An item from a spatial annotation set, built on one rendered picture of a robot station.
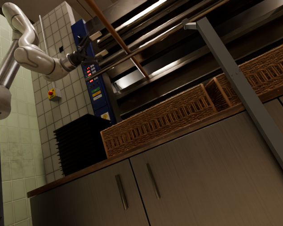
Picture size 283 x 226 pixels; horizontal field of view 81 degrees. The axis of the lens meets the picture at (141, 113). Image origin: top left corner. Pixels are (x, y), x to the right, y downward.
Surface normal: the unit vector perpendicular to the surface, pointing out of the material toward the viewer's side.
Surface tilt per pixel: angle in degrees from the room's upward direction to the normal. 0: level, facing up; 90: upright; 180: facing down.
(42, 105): 90
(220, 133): 90
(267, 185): 90
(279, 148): 90
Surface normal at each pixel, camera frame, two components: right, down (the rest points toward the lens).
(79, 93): -0.34, -0.21
